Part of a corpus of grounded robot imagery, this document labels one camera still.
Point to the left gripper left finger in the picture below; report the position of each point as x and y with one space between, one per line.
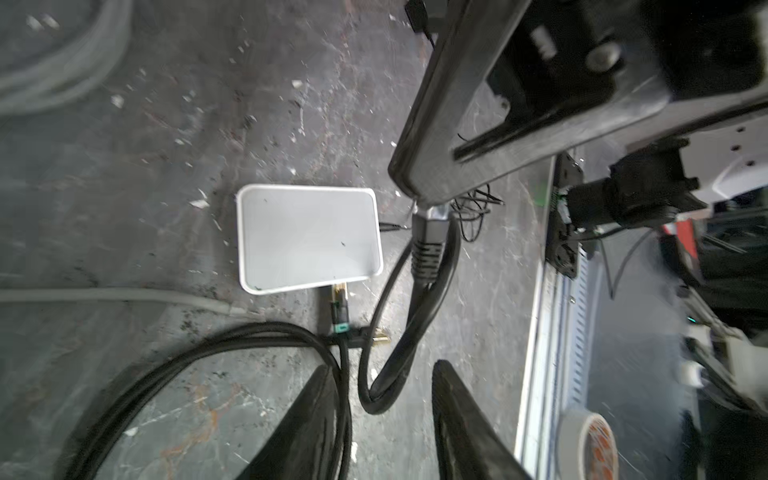
301 446

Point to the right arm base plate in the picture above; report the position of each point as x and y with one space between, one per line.
560 252

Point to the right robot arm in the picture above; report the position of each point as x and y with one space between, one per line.
693 153

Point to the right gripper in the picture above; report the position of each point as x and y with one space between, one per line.
573 71

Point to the tape roll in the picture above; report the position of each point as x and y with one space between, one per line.
586 447

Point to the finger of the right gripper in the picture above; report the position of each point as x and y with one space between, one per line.
430 167

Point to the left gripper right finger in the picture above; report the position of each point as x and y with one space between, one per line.
467 446

